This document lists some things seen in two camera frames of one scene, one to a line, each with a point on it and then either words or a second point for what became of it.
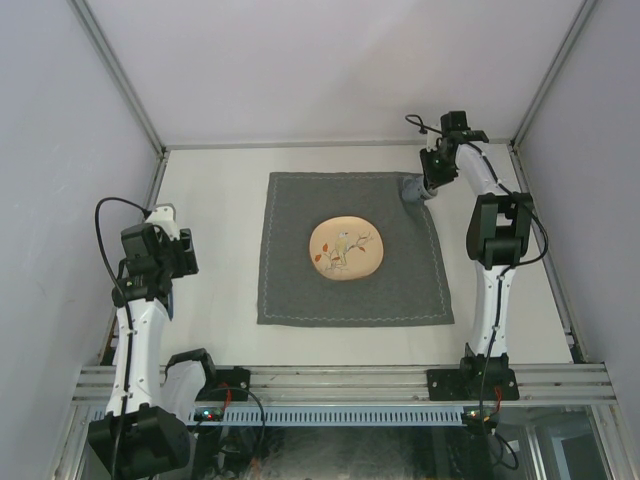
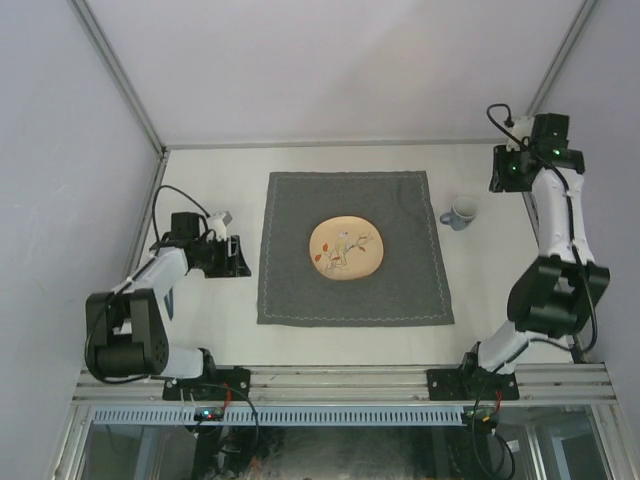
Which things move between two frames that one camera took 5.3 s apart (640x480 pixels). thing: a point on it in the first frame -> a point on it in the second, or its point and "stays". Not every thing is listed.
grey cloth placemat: [407, 288] stays
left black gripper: [183, 248] -> [233, 266]
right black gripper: [431, 178] -> [502, 182]
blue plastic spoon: [170, 305] stays
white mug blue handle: [414, 190] -> [463, 211]
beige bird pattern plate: [347, 248] stays
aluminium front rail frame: [389, 386] stays
